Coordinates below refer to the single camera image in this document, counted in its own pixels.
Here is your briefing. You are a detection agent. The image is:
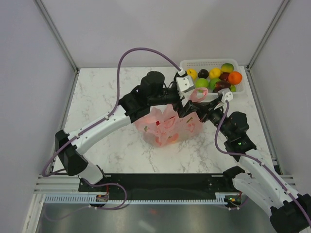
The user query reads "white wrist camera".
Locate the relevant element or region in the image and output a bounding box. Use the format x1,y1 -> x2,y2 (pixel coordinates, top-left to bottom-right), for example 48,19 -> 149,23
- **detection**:
175,75 -> 195,94
206,88 -> 233,103

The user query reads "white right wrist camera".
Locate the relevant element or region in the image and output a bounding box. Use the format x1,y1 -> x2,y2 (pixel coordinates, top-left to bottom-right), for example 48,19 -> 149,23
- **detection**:
206,88 -> 233,103

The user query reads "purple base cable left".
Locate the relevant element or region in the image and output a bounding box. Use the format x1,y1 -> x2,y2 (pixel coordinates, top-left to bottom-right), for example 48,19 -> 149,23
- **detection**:
43,183 -> 129,222

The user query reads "white plastic basket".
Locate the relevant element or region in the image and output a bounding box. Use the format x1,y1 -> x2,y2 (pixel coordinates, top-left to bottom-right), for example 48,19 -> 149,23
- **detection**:
180,58 -> 245,100

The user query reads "green fake apple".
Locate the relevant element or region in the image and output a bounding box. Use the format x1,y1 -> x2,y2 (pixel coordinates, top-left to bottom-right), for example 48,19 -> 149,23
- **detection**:
195,78 -> 209,88

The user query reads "pink plastic bag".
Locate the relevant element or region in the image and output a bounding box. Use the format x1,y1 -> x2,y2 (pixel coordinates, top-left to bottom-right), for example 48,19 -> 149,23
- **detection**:
135,87 -> 209,148

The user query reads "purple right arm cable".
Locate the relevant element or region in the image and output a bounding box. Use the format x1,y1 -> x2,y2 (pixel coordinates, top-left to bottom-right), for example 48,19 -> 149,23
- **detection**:
215,100 -> 311,219

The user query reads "yellow green fake mango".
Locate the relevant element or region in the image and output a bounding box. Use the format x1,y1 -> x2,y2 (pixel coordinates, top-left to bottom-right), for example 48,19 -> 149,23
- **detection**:
221,63 -> 234,73

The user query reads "green fake lime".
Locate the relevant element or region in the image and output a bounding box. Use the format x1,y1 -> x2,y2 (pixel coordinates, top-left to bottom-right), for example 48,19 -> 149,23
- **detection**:
208,78 -> 221,91

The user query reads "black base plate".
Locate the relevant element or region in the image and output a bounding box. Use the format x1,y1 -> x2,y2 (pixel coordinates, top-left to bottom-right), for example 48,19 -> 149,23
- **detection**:
78,173 -> 239,200

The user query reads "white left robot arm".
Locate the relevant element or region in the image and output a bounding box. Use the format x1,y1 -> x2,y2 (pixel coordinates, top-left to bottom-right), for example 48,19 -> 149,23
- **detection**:
55,71 -> 181,191

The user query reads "small green fake fruit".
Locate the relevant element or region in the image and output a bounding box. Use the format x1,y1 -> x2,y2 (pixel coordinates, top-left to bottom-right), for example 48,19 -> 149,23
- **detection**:
230,85 -> 237,93

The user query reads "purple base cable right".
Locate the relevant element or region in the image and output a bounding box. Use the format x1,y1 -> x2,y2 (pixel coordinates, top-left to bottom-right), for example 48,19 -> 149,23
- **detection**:
225,191 -> 250,211

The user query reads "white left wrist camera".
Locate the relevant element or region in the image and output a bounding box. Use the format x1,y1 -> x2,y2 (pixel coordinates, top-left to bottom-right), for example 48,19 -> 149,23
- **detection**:
175,75 -> 195,94

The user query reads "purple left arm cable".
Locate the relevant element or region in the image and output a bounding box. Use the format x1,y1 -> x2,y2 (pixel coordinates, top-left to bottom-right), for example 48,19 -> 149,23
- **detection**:
41,47 -> 185,177

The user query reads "left aluminium frame post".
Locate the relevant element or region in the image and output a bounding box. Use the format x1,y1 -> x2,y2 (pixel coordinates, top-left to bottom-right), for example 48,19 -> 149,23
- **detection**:
34,0 -> 80,73

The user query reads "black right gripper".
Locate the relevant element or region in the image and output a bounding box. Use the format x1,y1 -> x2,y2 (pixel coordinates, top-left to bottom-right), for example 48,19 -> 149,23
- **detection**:
192,98 -> 232,139

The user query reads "aluminium frame post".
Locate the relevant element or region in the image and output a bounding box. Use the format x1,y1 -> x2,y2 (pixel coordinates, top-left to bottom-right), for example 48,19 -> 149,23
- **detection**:
34,0 -> 80,73
246,0 -> 292,70

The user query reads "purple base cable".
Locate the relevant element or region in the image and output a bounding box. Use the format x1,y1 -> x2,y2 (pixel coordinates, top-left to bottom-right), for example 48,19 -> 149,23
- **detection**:
225,191 -> 250,211
43,183 -> 129,222

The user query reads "orange fake orange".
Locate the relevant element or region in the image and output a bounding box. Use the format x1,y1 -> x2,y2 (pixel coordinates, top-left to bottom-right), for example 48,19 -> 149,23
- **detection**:
228,71 -> 242,85

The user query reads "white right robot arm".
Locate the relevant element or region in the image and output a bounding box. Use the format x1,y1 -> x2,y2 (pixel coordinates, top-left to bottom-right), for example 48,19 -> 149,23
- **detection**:
185,100 -> 311,233

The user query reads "dark purple fake fruit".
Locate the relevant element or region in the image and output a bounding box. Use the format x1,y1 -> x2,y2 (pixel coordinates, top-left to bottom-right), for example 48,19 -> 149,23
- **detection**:
198,69 -> 209,79

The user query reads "yellow fake lemon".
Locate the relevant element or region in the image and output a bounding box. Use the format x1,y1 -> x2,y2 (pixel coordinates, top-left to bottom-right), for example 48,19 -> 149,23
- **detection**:
209,67 -> 222,79

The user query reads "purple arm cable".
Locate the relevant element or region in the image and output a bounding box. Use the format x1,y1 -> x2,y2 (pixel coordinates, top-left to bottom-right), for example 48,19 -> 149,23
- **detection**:
215,100 -> 311,219
41,47 -> 185,177

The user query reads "right aluminium frame post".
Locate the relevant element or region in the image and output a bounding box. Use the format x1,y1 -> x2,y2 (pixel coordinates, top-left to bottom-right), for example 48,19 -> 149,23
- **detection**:
246,0 -> 292,70

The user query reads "dark red fake apple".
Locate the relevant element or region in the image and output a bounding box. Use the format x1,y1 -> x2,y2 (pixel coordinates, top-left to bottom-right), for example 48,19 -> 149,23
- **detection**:
213,80 -> 231,93

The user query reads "white cable duct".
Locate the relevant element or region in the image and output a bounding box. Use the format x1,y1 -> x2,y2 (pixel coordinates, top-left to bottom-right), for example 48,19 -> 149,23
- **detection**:
44,194 -> 227,205

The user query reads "yellow fake apple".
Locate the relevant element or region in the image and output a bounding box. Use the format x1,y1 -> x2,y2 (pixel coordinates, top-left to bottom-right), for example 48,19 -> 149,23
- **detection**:
186,68 -> 198,80

